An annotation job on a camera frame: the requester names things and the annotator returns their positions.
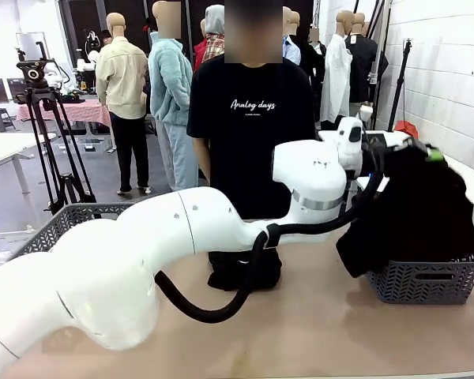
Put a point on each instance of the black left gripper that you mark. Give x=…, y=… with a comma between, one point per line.
x=412, y=146

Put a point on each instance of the black trousers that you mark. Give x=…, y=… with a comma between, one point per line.
x=418, y=213

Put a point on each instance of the black shirt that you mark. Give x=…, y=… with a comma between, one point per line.
x=268, y=272

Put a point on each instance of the person's right forearm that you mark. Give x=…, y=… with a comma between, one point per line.
x=200, y=158

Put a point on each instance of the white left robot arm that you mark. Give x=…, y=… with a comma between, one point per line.
x=102, y=256

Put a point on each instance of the red cloth item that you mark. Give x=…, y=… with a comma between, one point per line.
x=406, y=129

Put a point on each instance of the black light stand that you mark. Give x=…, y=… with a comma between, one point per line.
x=401, y=79

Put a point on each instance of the mannequin in black shirt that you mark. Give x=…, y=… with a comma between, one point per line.
x=361, y=63

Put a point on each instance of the mannequin in white shirt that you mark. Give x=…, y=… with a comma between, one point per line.
x=335, y=79

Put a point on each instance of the grey plastic basket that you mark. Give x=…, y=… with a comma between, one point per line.
x=63, y=221
x=430, y=284

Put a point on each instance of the mannequin in black jacket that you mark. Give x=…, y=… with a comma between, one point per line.
x=312, y=71

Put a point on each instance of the mannequin in blue shirt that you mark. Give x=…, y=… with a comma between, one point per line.
x=290, y=47

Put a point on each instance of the person in black t-shirt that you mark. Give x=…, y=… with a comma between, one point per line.
x=245, y=150

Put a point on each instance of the mannequin in plaid hoodie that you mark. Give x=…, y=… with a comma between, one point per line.
x=215, y=23

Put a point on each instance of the mannequin in red top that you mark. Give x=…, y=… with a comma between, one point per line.
x=198, y=51

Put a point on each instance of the mannequin in blue fleece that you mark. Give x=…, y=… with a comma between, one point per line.
x=170, y=87

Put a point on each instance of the mannequin in cream shirt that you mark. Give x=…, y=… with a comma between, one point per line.
x=122, y=79

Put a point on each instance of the person in background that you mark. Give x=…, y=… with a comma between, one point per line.
x=106, y=37

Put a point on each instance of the red checkered tablecloth table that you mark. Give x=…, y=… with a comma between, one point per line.
x=83, y=112

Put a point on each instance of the white side table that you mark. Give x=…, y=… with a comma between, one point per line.
x=8, y=146

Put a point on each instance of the grey step stool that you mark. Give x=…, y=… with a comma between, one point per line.
x=0, y=118

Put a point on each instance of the black camera tripod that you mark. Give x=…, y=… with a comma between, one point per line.
x=43, y=118

